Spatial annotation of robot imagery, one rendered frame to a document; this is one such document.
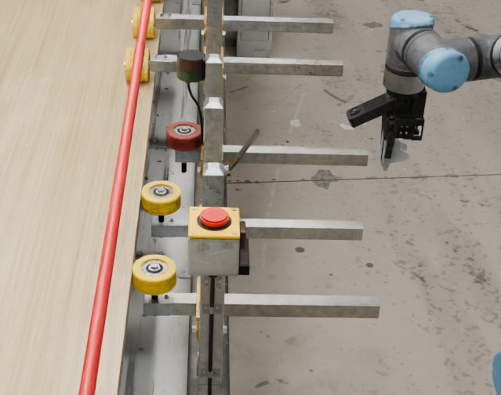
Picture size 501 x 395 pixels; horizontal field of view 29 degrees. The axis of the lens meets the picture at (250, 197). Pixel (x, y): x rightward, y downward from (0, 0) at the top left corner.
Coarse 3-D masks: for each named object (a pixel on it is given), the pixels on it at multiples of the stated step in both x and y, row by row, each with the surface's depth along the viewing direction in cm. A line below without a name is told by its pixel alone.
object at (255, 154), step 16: (176, 160) 221; (192, 160) 221; (224, 160) 221; (240, 160) 221; (256, 160) 221; (272, 160) 222; (288, 160) 222; (304, 160) 222; (320, 160) 222; (336, 160) 222; (352, 160) 222
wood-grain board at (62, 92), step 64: (0, 0) 276; (64, 0) 278; (128, 0) 280; (0, 64) 242; (64, 64) 244; (0, 128) 217; (64, 128) 218; (0, 192) 195; (64, 192) 196; (128, 192) 197; (0, 256) 178; (64, 256) 179; (128, 256) 180; (0, 320) 164; (64, 320) 164; (0, 384) 151; (64, 384) 152
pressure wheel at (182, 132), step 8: (168, 128) 218; (176, 128) 219; (184, 128) 218; (192, 128) 219; (200, 128) 219; (168, 136) 217; (176, 136) 215; (184, 136) 216; (192, 136) 216; (200, 136) 217; (168, 144) 218; (176, 144) 216; (184, 144) 216; (192, 144) 216; (200, 144) 219; (184, 168) 223
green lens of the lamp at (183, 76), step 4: (176, 68) 205; (204, 68) 205; (176, 72) 206; (180, 72) 204; (184, 72) 203; (188, 72) 203; (196, 72) 203; (200, 72) 204; (204, 72) 205; (180, 76) 204; (184, 76) 204; (188, 76) 203; (192, 76) 203; (196, 76) 204; (200, 76) 204; (204, 76) 205; (180, 80) 205; (184, 80) 204; (188, 80) 204; (192, 80) 204; (196, 80) 204; (200, 80) 205
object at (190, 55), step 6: (180, 54) 204; (186, 54) 204; (192, 54) 204; (198, 54) 204; (186, 60) 202; (192, 60) 202; (192, 72) 203; (204, 84) 206; (204, 90) 207; (192, 96) 209; (198, 108) 210
